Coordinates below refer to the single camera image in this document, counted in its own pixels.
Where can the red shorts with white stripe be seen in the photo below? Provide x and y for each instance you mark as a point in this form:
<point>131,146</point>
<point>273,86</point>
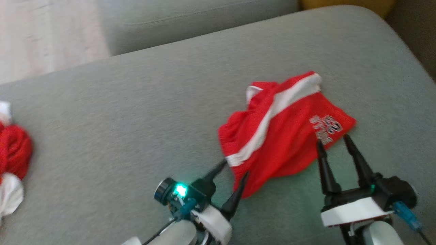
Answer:
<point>282,146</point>

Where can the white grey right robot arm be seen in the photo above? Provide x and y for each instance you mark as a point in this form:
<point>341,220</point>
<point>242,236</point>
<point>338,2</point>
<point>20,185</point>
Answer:
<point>378,236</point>

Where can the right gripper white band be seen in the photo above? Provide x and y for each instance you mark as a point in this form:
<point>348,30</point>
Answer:
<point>354,211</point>

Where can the crumpled red and white garment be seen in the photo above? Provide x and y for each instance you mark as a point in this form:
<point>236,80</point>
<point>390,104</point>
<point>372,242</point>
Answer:
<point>13,149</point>

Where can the white folded garment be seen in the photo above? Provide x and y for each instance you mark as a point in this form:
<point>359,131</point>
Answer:
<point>136,119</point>

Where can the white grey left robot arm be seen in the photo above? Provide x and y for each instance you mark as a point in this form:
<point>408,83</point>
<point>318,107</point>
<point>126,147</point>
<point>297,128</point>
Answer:
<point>180,234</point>

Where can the left wrist camera green light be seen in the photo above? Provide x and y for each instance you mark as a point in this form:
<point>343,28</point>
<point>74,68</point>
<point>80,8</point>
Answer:
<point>170,194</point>

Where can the grey sofa cushion with seam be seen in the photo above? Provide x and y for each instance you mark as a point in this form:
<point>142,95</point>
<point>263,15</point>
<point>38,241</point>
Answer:
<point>187,20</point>

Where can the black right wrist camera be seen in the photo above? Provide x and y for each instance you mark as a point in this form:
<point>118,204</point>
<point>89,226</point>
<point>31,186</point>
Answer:
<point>398,194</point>

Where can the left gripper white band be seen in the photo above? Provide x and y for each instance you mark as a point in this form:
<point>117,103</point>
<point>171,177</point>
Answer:
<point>213,221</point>

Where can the mustard yellow cushion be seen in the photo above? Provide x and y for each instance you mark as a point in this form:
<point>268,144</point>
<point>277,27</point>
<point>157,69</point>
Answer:
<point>340,3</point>

